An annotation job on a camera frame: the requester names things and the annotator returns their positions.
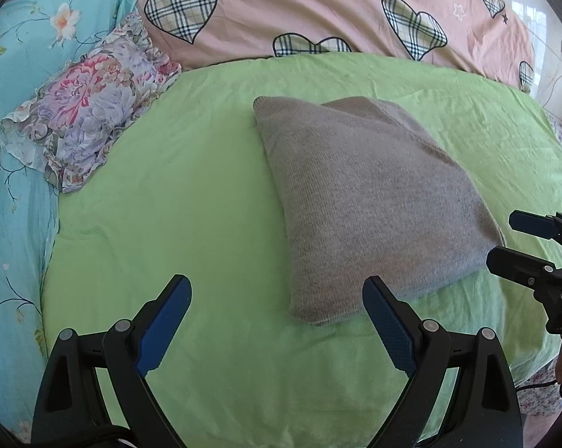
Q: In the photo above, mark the blue floral quilt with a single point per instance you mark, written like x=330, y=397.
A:
x=15, y=242

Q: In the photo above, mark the beige knit sweater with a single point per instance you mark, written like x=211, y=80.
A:
x=355, y=186

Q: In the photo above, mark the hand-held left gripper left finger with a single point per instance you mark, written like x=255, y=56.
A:
x=166, y=319

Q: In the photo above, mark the pink quilt with plaid hearts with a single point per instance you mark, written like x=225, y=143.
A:
x=285, y=4

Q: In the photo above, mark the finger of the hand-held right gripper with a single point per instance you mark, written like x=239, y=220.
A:
x=519, y=263
x=530, y=224

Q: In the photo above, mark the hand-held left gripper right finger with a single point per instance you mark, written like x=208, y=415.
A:
x=387, y=322

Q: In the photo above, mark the green bed sheet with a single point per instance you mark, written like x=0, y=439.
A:
x=192, y=196

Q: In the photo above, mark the purple floral ruffled pillow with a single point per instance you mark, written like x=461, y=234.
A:
x=89, y=107

